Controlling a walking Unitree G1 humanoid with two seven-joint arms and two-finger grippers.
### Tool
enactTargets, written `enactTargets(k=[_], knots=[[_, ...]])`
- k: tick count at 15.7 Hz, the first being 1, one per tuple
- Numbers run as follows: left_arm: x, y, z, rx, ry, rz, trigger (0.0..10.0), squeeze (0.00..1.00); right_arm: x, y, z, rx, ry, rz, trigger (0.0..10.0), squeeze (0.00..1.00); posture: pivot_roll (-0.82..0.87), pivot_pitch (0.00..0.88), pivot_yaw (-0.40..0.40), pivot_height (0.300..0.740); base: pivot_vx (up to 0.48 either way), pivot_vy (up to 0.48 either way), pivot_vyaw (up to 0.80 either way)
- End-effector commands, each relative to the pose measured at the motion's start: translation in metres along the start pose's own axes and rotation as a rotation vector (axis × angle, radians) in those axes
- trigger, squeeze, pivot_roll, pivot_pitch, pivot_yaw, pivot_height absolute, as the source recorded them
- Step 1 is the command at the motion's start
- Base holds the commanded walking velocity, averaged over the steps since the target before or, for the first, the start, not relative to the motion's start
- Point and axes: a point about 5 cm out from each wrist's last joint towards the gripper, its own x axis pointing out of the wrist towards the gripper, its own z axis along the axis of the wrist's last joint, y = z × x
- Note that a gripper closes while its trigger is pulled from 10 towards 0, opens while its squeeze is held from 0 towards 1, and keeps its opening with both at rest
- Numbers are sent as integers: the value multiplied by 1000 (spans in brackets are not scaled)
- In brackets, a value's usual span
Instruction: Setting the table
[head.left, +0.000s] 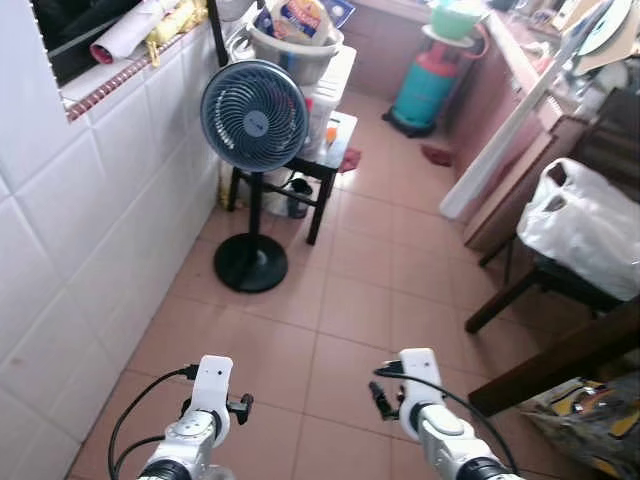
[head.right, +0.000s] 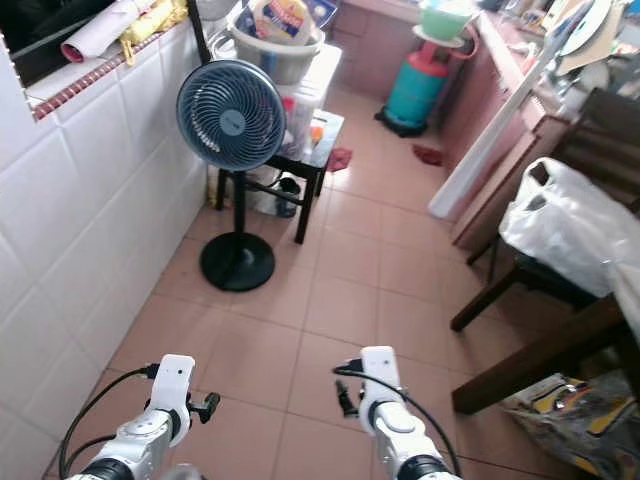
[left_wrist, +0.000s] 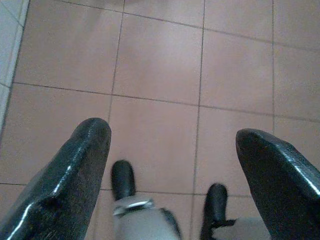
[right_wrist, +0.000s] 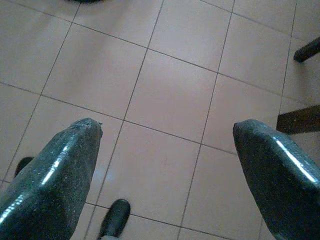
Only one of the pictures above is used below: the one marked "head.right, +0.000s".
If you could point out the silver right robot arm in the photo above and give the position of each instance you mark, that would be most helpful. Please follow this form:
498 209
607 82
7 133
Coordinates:
400 440

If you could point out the patterned bag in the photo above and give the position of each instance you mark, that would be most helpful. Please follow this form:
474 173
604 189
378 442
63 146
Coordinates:
575 425

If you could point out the black side table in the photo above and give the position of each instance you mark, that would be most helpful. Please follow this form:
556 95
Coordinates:
315 162

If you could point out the red floor cloth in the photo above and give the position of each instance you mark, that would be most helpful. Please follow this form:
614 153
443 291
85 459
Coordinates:
428 155

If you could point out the white plastic bag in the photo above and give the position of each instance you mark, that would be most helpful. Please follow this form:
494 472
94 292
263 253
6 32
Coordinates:
565 225

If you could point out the dark standing fan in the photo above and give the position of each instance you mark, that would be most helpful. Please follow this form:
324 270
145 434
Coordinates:
230 115

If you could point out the teal gas cylinder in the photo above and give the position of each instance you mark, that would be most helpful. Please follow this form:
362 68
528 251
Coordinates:
415 90

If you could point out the white plastic drawer unit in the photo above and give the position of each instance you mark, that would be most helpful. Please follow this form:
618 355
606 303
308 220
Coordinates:
318 80

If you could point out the long white board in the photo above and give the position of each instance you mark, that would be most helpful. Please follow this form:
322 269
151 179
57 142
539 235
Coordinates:
505 115

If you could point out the grey plastic basin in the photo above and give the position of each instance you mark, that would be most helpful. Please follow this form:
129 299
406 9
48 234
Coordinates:
275 62

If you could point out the dark wooden chair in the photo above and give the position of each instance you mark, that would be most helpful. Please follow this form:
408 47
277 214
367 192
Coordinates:
600 130

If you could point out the rolled white paper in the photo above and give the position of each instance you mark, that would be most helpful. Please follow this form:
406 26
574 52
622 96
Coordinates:
100 35

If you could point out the printed snack packet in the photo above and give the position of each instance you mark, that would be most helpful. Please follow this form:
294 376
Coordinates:
280 20

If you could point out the yellow plastic bag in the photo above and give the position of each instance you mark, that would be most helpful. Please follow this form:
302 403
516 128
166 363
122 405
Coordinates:
155 22

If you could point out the green plastic bowl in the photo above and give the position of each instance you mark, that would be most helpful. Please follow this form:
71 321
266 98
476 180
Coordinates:
445 20

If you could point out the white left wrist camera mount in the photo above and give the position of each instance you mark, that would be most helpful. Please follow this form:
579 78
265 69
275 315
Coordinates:
175 385

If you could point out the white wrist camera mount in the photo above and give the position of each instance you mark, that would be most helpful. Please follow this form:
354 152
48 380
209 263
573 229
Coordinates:
380 375
175 385

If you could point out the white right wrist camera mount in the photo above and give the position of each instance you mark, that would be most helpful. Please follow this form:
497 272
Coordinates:
380 375

